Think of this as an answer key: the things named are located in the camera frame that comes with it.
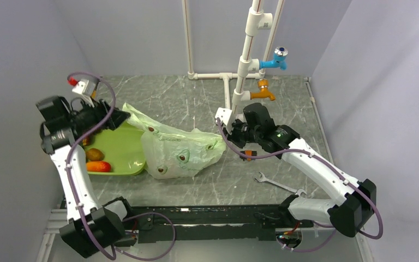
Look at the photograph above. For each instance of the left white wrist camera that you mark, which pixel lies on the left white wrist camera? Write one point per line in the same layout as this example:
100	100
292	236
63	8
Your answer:
85	88

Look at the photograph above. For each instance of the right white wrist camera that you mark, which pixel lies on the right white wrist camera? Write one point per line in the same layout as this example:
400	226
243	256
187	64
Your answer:
226	117

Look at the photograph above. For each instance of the brown fake kiwi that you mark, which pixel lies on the brown fake kiwi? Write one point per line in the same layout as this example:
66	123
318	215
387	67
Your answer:
94	155

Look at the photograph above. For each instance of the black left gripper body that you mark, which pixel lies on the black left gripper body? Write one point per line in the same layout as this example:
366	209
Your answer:
89	116

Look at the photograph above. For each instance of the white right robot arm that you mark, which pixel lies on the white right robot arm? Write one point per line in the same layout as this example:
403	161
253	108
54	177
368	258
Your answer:
351	206

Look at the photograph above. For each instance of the green plastic basin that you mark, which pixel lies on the green plastic basin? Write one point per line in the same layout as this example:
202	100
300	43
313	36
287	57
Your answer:
122	148

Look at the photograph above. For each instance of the orange plastic faucet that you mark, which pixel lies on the orange plastic faucet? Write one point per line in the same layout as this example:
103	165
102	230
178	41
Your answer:
264	92

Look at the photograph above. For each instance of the orange fake carrot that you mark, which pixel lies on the orange fake carrot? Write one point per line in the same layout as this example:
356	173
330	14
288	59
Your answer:
98	166

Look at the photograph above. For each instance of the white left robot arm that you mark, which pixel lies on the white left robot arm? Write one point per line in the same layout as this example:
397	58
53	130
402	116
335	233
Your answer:
91	226

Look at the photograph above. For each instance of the light green plastic bag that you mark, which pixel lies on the light green plastic bag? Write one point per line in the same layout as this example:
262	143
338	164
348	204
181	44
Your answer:
171	152

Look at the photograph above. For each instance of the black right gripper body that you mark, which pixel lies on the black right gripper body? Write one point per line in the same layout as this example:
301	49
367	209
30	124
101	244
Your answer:
242	133

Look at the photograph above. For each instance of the blue plastic faucet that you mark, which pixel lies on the blue plastic faucet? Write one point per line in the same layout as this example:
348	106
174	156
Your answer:
278	60

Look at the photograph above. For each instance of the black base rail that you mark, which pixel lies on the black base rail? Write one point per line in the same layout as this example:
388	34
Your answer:
218	222

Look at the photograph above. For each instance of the black orange small tool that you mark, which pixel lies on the black orange small tool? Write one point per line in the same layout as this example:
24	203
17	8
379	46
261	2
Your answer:
247	154

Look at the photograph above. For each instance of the silver metal wrench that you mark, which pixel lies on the silver metal wrench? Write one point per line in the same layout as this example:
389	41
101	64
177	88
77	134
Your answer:
261	178

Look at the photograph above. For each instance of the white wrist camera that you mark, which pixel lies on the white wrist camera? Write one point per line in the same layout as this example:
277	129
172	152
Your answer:
85	88
226	117

